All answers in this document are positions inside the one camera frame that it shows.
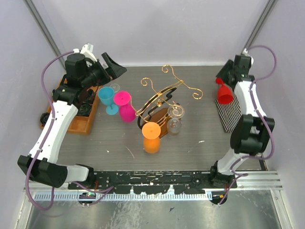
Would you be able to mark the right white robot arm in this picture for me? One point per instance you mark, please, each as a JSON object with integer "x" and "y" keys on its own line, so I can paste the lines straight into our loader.
{"x": 253, "y": 130}

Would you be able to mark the striped cloth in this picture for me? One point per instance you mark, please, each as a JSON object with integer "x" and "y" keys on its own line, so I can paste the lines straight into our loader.
{"x": 229, "y": 114}

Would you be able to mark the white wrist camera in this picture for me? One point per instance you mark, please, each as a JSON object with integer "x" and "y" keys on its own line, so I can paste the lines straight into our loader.
{"x": 245, "y": 53}
{"x": 87, "y": 50}

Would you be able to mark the black rolled sock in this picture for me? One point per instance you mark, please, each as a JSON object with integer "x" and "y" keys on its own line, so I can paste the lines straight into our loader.
{"x": 90, "y": 95}
{"x": 44, "y": 118}

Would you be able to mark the clear wine glass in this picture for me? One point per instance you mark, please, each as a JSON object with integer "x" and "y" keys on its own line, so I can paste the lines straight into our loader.
{"x": 115, "y": 87}
{"x": 175, "y": 113}

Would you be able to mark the red plastic wine glass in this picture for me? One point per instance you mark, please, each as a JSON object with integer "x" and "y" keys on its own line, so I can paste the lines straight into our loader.
{"x": 224, "y": 94}

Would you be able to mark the dark patterned rolled sock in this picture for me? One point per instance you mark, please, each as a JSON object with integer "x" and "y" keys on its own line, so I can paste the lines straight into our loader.
{"x": 84, "y": 110}

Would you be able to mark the orange plastic wine glass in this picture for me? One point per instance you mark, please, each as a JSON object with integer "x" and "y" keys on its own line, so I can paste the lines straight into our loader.
{"x": 151, "y": 140}

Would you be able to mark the blue plastic wine glass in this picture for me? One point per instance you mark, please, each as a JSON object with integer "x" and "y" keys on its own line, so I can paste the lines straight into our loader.
{"x": 106, "y": 95}

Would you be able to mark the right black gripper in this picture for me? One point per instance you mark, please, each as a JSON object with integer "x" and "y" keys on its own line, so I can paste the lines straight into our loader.
{"x": 227, "y": 67}

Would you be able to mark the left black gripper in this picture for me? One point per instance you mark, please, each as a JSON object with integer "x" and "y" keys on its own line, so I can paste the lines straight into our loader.
{"x": 114, "y": 70}

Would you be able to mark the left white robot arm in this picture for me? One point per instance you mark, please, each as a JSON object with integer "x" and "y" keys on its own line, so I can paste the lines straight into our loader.
{"x": 82, "y": 73}

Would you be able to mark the pink plastic wine glass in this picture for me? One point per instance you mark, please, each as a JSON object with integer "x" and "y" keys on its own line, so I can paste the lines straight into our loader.
{"x": 123, "y": 100}

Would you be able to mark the gold wire glass rack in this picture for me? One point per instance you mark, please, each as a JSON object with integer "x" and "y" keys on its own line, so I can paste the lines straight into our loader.
{"x": 147, "y": 114}

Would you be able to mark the black mounting base plate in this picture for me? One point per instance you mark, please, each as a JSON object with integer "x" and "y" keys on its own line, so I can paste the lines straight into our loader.
{"x": 155, "y": 182}

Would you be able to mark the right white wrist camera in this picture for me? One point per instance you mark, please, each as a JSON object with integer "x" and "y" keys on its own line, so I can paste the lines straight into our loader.
{"x": 245, "y": 53}

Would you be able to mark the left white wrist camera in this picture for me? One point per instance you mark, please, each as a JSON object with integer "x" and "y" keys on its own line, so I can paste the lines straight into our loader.
{"x": 87, "y": 50}

